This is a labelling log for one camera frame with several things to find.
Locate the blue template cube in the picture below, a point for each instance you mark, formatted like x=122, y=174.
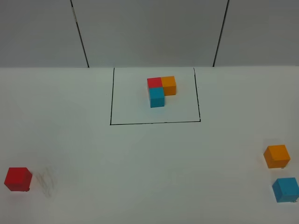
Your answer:
x=156, y=97

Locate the red template cube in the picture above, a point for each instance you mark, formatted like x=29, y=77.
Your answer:
x=154, y=86

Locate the orange template cube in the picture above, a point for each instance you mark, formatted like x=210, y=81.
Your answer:
x=169, y=85

